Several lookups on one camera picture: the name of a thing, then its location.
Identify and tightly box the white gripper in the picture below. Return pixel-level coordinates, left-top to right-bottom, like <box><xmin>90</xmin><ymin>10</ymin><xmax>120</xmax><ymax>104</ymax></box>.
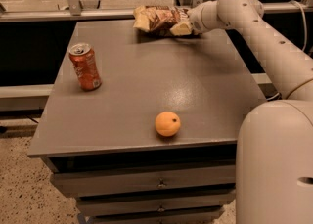
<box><xmin>170</xmin><ymin>1</ymin><xmax>227</xmax><ymax>36</ymax></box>

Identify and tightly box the brown chip bag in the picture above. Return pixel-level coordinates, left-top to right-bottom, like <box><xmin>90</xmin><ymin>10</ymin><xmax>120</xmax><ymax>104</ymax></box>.
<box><xmin>133</xmin><ymin>6</ymin><xmax>190</xmax><ymax>36</ymax></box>

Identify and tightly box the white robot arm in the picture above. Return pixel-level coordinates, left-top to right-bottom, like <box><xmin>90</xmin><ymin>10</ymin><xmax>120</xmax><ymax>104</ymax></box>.
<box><xmin>188</xmin><ymin>0</ymin><xmax>313</xmax><ymax>224</ymax></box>

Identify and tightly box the red coke can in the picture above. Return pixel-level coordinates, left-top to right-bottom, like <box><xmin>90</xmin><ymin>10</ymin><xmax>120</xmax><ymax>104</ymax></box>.
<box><xmin>68</xmin><ymin>43</ymin><xmax>102</xmax><ymax>91</ymax></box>

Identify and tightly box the orange fruit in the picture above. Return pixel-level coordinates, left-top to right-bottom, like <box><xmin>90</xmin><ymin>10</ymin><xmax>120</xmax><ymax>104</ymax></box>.
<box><xmin>155</xmin><ymin>112</ymin><xmax>181</xmax><ymax>137</ymax></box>

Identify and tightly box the grey drawer cabinet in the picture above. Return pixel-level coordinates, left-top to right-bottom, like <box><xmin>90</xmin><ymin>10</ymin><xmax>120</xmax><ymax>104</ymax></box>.
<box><xmin>28</xmin><ymin>20</ymin><xmax>265</xmax><ymax>224</ymax></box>

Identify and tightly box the metal railing frame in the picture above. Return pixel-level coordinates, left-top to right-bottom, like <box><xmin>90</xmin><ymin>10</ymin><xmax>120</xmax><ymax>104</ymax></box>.
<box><xmin>0</xmin><ymin>0</ymin><xmax>313</xmax><ymax>112</ymax></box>

